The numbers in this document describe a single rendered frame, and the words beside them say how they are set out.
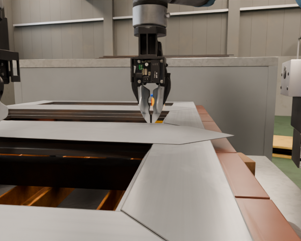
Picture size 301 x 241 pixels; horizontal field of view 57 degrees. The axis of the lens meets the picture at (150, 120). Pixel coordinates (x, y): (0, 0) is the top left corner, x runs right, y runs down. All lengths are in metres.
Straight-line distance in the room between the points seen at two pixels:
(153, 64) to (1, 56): 0.27
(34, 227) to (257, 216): 0.18
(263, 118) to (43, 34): 9.67
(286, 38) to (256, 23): 0.90
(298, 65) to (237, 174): 0.45
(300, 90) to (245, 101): 0.64
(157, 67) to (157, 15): 0.11
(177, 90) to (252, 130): 0.41
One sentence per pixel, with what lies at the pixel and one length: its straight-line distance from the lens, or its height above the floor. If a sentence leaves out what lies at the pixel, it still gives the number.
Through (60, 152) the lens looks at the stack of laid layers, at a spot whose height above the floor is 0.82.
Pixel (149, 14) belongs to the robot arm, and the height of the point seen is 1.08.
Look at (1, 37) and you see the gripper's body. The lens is 0.55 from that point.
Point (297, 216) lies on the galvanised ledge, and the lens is 0.64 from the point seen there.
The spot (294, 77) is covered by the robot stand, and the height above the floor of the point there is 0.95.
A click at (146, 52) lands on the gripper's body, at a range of 0.58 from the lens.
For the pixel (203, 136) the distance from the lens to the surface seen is 0.49.
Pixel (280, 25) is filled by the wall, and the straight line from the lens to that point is 8.52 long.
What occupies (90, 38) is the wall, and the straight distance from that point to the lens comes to 9.61.
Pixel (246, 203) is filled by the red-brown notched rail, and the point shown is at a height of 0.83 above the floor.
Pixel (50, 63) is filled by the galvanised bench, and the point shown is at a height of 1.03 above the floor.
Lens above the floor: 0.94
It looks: 8 degrees down
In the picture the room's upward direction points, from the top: straight up
